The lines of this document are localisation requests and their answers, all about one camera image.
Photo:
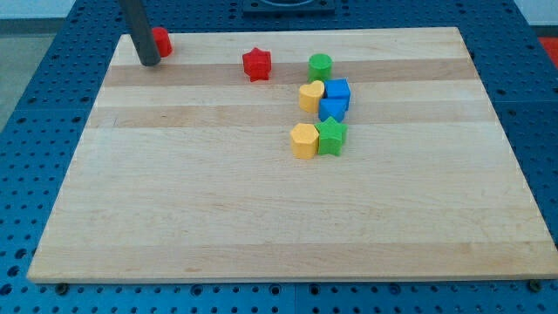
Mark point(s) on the green star block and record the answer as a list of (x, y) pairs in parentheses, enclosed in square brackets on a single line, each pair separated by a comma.
[(332, 136)]

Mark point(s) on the red star block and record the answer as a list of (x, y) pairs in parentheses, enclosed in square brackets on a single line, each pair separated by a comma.
[(257, 64)]

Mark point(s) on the yellow hexagon block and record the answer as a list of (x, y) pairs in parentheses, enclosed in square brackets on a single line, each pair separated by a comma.
[(304, 140)]

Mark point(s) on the light wooden board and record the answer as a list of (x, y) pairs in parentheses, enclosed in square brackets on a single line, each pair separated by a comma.
[(184, 172)]

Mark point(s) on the yellow heart block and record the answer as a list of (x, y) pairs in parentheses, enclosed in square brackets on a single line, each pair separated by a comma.
[(310, 96)]

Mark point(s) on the blue triangle block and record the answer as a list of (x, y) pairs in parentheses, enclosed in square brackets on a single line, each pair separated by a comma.
[(332, 108)]

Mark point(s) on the blue cube block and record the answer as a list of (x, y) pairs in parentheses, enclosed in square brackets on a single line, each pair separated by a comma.
[(338, 88)]

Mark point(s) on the green cylinder block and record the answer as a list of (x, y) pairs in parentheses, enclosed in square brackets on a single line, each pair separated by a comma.
[(319, 67)]

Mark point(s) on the red cylinder block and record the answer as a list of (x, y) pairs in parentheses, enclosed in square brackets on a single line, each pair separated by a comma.
[(163, 41)]

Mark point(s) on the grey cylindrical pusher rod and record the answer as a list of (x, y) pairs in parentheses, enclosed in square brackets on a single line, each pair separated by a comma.
[(140, 31)]

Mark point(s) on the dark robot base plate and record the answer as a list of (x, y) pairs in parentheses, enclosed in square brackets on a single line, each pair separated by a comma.
[(260, 7)]

